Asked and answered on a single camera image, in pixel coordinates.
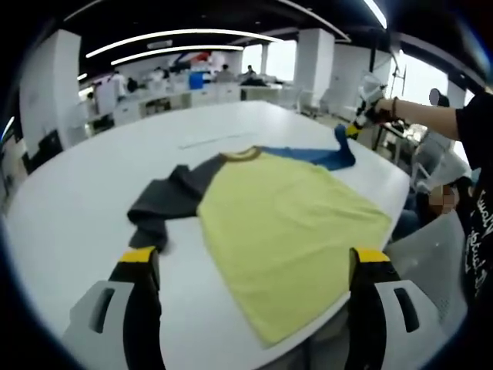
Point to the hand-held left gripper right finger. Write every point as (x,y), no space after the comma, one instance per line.
(389,323)

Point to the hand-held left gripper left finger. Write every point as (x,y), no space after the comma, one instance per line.
(111,320)

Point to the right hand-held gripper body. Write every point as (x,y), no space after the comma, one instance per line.
(370,92)

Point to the yellow blue grey garment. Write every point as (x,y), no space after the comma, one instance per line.
(277,216)

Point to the person's right hand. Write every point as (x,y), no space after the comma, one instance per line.
(384,112)

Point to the black tripod stand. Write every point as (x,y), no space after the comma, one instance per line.
(392,81)

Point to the narrow white pillar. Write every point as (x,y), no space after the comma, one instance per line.
(314,69)

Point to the grey mesh chair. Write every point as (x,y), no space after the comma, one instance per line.
(423,254)

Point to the white office chair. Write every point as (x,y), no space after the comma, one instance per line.
(435,150)

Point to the person's black printed t-shirt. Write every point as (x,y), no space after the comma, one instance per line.
(477,154)

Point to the white cabinet row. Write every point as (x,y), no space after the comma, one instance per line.
(223,92)

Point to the blue storage box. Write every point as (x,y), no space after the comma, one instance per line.
(196,81)

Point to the short ceiling light strip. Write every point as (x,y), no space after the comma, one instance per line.
(177,49)

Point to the long ceiling light strip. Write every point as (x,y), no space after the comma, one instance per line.
(185,31)

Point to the white tall cabinet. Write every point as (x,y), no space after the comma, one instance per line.
(107,96)

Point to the wide white pillar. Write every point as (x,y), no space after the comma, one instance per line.
(50,88)

